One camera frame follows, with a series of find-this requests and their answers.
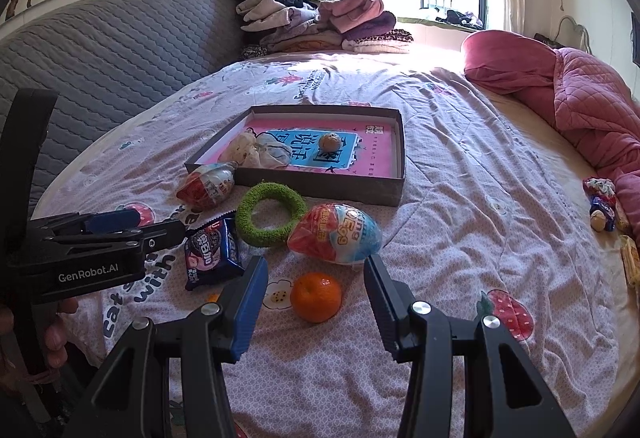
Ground orange tangerine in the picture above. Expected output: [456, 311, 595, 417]
[290, 272, 344, 324]

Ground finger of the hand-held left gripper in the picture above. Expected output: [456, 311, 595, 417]
[30, 209, 143, 240]
[47, 219, 188, 261]

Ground small pink wrapper packet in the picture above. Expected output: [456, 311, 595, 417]
[175, 161, 240, 213]

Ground dark clothes on windowsill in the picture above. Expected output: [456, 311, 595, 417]
[435, 10, 486, 30]

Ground person's left hand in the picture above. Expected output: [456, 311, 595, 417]
[0, 297, 81, 384]

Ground strawberry printed pink bedsheet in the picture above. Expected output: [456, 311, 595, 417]
[30, 43, 631, 438]

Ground pile of folded clothes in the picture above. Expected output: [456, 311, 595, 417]
[228, 0, 415, 62]

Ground green fuzzy ring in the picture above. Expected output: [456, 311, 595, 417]
[236, 181, 309, 249]

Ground grey cardboard box pink inside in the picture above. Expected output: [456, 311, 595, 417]
[184, 106, 406, 208]

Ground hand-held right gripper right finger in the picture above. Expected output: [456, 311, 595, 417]
[363, 254, 576, 438]

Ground blue cookie packet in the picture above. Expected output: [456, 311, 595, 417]
[183, 211, 247, 293]

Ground small colourful snack bag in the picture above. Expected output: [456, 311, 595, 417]
[582, 177, 618, 233]

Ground pink pillow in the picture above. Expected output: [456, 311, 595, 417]
[460, 29, 561, 96]

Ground yellow snack packet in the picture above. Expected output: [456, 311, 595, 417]
[620, 234, 640, 291]

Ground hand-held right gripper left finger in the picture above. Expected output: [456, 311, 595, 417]
[62, 255, 271, 438]

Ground grey quilted headboard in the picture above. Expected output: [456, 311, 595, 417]
[0, 0, 246, 219]

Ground white looped cable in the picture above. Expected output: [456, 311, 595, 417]
[557, 16, 593, 54]

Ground red transparent plastic bag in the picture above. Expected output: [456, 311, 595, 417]
[286, 202, 383, 267]

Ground white cloth plush toy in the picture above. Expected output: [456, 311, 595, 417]
[218, 131, 293, 169]

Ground pink quilted blanket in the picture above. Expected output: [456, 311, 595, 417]
[515, 46, 640, 239]

